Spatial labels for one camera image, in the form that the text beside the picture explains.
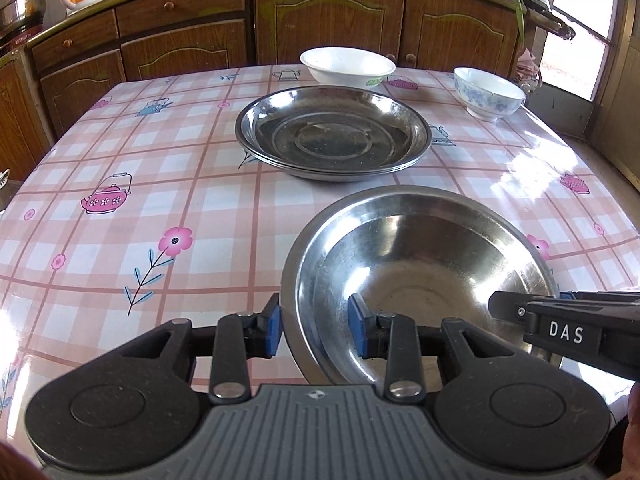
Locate pink cloth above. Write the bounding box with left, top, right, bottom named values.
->
left=517, top=47, right=540, bottom=87

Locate brown wooden cabinet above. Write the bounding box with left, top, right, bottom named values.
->
left=0, top=50, right=57, bottom=181

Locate large steel plate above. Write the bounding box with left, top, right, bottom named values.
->
left=235, top=86, right=433, bottom=173

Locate metal door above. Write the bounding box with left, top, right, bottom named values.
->
left=585, top=0, right=640, bottom=201

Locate steel bowl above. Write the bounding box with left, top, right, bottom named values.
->
left=280, top=185, right=562, bottom=386

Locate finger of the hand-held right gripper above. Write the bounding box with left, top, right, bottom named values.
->
left=489, top=290, right=531, bottom=321
left=560, top=290, right=640, bottom=303

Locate steel pot with lid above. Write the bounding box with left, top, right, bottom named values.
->
left=0, top=0, right=50, bottom=32

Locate white ceramic bowl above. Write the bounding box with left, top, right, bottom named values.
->
left=300, top=47, right=397, bottom=86

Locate green leaf stalk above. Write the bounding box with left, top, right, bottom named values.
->
left=480, top=0, right=527, bottom=32

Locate window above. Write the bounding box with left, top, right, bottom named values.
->
left=540, top=0, right=622, bottom=102

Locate pink plaid tablecloth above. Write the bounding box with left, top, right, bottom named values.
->
left=0, top=62, right=640, bottom=431

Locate blue floral ceramic bowl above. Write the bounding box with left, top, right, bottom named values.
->
left=453, top=67, right=526, bottom=122

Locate induction cooker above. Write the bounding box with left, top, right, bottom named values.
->
left=0, top=25, right=37, bottom=52

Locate brown cabinet with drawers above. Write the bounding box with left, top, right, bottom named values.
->
left=27, top=0, right=252, bottom=137

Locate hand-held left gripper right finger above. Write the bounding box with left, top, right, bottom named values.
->
left=348, top=293, right=506, bottom=405

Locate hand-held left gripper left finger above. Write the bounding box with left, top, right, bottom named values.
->
left=120, top=292, right=282, bottom=406

